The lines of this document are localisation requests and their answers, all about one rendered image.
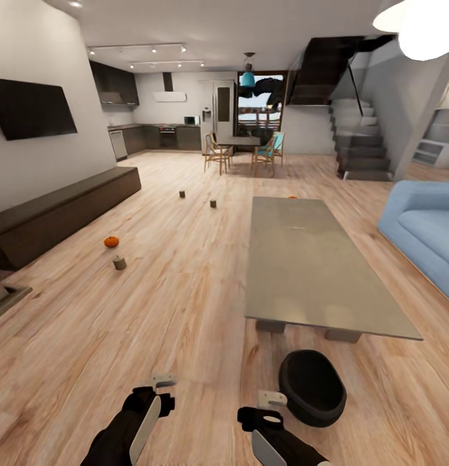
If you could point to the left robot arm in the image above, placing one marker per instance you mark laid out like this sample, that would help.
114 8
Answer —
121 443

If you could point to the pumpkin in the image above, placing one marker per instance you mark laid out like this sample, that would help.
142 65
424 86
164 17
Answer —
111 241

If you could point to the cauldron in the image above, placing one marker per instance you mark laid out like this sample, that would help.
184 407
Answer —
315 392

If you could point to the sofa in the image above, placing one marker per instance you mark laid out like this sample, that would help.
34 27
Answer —
415 220

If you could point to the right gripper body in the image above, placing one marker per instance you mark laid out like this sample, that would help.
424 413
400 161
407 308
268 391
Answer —
250 415

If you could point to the range hood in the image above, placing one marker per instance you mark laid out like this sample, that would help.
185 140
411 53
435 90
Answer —
169 94

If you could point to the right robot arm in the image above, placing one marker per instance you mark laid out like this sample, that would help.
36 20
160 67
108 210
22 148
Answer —
271 443

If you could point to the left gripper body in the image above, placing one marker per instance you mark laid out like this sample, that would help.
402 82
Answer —
165 405

